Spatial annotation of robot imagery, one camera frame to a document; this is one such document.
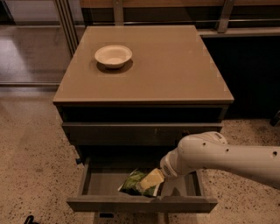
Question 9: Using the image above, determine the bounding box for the grey drawer cabinet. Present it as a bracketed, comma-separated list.
[52, 24, 235, 224]

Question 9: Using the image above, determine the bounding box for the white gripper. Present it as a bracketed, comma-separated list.
[139, 149, 187, 191]

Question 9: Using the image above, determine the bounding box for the metal shelf frame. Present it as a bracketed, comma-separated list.
[51, 0, 280, 53]

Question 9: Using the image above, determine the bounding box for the black object at floor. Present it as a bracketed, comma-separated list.
[24, 215, 39, 224]

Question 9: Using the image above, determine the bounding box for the green jalapeno chip bag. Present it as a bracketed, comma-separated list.
[118, 169, 162, 197]

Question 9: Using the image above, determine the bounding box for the white paper bowl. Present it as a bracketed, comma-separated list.
[94, 45, 132, 69]

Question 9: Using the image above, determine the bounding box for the dark wheel at right edge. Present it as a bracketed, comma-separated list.
[269, 110, 280, 127]

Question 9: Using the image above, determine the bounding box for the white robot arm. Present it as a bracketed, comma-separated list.
[138, 131, 280, 191]

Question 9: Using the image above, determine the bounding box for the closed grey top drawer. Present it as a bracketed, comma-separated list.
[62, 122, 222, 146]

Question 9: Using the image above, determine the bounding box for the open grey middle drawer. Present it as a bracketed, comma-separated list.
[67, 151, 217, 213]

